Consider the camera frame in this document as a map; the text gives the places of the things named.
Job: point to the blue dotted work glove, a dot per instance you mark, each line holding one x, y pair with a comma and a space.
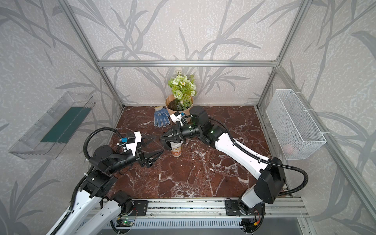
161, 117

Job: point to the white wire mesh basket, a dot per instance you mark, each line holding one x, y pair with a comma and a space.
293, 124

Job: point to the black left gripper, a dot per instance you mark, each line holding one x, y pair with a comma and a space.
141, 158

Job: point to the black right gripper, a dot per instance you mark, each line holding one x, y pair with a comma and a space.
175, 138

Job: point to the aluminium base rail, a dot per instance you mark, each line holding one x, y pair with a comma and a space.
168, 213

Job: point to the beige plastic flower pot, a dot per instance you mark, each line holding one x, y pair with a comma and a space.
172, 106

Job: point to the printed paper milk tea cup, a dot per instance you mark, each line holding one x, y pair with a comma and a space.
176, 149

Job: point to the small green circuit board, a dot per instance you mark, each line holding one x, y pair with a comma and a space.
125, 222

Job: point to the pink object in basket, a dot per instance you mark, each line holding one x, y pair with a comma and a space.
290, 150

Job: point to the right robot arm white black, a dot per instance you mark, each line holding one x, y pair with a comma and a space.
269, 173

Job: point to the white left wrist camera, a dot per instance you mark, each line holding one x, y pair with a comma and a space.
130, 143

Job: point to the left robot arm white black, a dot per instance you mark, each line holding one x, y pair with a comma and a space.
95, 185

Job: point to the clear plastic wall shelf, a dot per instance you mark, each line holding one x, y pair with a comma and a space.
29, 146

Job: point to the green white artificial flowers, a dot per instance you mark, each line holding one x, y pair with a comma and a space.
183, 88

